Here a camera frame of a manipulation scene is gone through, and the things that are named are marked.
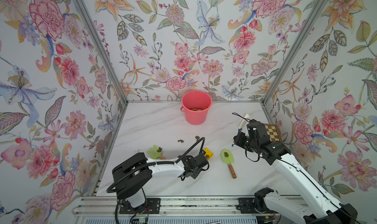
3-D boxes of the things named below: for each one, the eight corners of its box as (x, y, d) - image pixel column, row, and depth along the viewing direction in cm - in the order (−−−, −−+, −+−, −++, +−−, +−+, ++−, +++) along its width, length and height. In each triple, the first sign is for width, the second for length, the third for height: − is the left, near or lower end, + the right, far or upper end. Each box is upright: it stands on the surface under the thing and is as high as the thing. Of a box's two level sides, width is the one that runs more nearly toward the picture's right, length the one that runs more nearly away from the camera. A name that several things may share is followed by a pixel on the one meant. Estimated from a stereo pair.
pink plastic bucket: (181, 127, 108) (180, 111, 94) (182, 107, 120) (181, 90, 107) (210, 127, 108) (213, 111, 94) (208, 107, 120) (210, 90, 107)
